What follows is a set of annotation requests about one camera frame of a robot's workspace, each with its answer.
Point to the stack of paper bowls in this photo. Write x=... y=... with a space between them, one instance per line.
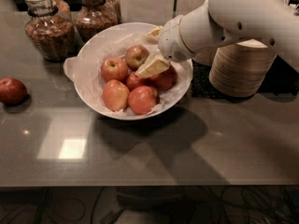
x=238 y=70
x=205 y=56

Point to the red apple bottom front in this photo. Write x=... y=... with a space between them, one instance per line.
x=142 y=99

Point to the back stack of paper bowls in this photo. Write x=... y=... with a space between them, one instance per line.
x=205 y=56

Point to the left glass granola jar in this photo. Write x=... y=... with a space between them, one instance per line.
x=51 y=31

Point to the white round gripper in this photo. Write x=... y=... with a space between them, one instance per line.
x=172 y=41

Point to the red-yellow apple upper left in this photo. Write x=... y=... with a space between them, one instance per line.
x=114 y=68

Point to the pale red apple lower left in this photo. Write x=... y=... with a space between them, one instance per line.
x=115 y=95

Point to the white bowl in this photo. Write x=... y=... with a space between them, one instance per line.
x=93 y=97

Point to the dark red apple on table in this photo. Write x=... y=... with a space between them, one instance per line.
x=12 y=91

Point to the yellow-red apple top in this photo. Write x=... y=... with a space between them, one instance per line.
x=135 y=56

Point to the glass granola jar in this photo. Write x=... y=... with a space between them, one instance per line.
x=51 y=31
x=94 y=17

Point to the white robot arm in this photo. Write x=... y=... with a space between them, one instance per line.
x=218 y=23

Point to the front stack of paper bowls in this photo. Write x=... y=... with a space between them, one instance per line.
x=238 y=70

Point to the white paper bowl liner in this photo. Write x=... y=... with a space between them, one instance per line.
x=90 y=59

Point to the right glass granola jar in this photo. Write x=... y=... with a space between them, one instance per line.
x=94 y=17

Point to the dark red apple right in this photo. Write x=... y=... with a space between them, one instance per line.
x=165 y=80

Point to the small dark red apple centre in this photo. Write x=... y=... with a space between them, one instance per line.
x=132 y=81

